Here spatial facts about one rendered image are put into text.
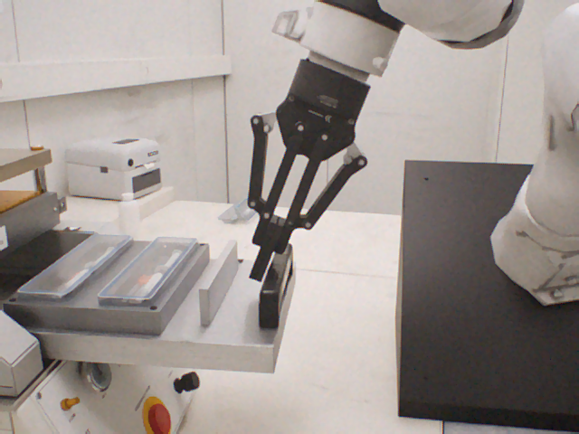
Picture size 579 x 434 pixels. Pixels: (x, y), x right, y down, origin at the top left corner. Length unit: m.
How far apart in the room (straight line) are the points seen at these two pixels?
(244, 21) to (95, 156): 1.63
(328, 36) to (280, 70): 2.59
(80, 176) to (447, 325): 1.28
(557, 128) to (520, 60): 1.93
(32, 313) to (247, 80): 2.67
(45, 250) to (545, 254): 0.69
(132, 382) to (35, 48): 1.29
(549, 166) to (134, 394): 0.57
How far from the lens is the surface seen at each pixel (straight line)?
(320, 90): 0.53
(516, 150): 2.66
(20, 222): 0.73
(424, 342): 0.83
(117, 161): 1.72
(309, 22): 0.55
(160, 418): 0.75
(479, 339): 0.85
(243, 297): 0.63
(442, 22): 0.43
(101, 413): 0.67
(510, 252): 0.86
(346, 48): 0.52
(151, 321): 0.56
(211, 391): 0.87
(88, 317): 0.59
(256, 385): 0.87
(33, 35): 1.83
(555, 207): 0.74
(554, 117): 0.69
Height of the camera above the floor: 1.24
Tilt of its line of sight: 17 degrees down
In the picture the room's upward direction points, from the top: straight up
